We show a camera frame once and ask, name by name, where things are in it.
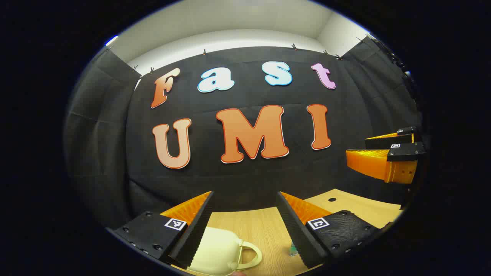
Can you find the black backdrop cloth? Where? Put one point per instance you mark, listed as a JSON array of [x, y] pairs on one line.
[[249, 180]]

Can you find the blue cap bottle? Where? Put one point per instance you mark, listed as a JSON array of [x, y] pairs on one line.
[[293, 250]]

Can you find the pale yellow small suitcase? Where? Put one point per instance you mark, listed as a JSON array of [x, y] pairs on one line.
[[218, 249]]

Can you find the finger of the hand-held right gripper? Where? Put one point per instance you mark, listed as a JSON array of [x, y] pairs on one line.
[[379, 143], [402, 152]]

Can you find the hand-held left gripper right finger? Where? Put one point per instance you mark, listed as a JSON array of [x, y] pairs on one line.
[[295, 234]]

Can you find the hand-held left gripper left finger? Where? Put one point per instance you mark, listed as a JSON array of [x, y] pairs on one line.
[[197, 234]]

